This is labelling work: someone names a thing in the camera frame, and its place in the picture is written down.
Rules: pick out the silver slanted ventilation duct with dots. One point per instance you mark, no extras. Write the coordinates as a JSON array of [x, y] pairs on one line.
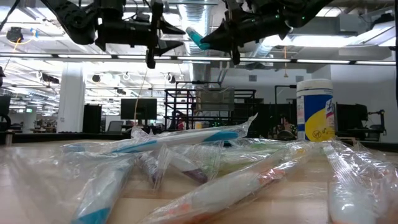
[[264, 49]]

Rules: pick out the black computer monitor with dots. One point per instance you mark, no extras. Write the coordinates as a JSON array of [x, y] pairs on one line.
[[138, 109]]

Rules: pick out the black ceiling camera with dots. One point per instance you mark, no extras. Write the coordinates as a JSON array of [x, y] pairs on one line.
[[14, 34]]

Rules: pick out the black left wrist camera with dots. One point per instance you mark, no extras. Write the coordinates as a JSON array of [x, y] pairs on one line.
[[112, 9]]

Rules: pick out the green toothbrush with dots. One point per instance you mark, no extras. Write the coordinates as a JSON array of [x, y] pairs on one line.
[[264, 146], [236, 166]]

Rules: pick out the white-lidded blue yellow wipes canister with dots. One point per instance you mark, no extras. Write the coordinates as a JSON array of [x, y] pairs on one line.
[[314, 109]]

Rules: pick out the teal mouthwash bottle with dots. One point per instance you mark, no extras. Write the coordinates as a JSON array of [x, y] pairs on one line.
[[196, 35]]

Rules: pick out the grey laptop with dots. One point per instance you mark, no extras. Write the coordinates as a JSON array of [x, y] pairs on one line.
[[115, 127]]

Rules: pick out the silver ribbed ventilation duct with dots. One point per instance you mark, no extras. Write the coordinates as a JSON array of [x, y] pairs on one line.
[[202, 71]]

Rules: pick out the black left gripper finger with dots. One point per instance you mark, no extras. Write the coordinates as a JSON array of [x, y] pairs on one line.
[[164, 47], [169, 29]]

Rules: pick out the long ceiling light strip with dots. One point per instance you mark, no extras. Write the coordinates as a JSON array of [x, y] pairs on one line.
[[84, 56]]

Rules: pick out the black background robot arm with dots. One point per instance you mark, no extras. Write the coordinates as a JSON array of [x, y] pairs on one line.
[[380, 113]]

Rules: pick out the white building pillar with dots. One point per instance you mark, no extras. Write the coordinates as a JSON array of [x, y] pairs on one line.
[[71, 99]]

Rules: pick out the person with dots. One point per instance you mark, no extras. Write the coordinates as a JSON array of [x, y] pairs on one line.
[[286, 127]]

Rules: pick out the black cabinet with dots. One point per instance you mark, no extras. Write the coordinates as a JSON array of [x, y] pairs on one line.
[[92, 119]]

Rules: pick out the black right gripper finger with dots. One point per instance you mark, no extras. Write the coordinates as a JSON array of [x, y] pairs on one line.
[[222, 31], [225, 46]]

